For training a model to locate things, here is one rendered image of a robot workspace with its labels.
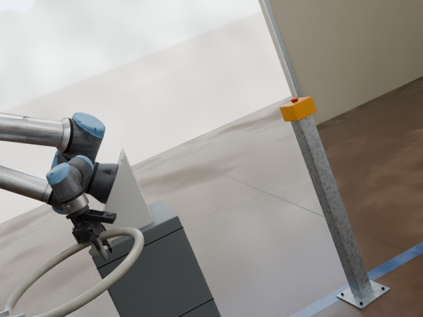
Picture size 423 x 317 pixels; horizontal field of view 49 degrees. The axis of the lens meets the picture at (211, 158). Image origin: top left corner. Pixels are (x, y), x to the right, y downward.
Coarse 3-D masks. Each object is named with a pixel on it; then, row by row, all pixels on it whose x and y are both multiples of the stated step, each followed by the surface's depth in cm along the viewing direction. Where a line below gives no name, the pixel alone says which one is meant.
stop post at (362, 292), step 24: (288, 120) 226; (312, 120) 224; (312, 144) 225; (312, 168) 229; (336, 192) 232; (336, 216) 232; (336, 240) 239; (360, 264) 240; (360, 288) 240; (384, 288) 241
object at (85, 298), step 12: (120, 228) 167; (132, 228) 161; (72, 252) 171; (132, 252) 142; (48, 264) 168; (120, 264) 137; (132, 264) 139; (36, 276) 163; (108, 276) 133; (120, 276) 135; (24, 288) 158; (96, 288) 130; (108, 288) 133; (12, 300) 151; (72, 300) 129; (84, 300) 129; (12, 312) 145; (48, 312) 129; (60, 312) 128
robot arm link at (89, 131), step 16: (0, 112) 181; (80, 112) 202; (0, 128) 177; (16, 128) 181; (32, 128) 184; (48, 128) 188; (64, 128) 192; (80, 128) 194; (96, 128) 196; (32, 144) 189; (48, 144) 191; (64, 144) 192; (80, 144) 195; (96, 144) 200
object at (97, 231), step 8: (88, 208) 169; (72, 216) 168; (80, 216) 171; (80, 224) 170; (88, 224) 169; (96, 224) 172; (72, 232) 169; (80, 232) 169; (88, 232) 169; (96, 232) 170; (80, 240) 170; (88, 240) 171
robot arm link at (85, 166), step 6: (78, 156) 179; (84, 156) 180; (72, 162) 173; (78, 162) 174; (84, 162) 177; (90, 162) 180; (78, 168) 171; (84, 168) 175; (90, 168) 179; (84, 174) 174; (90, 174) 182; (84, 180) 178
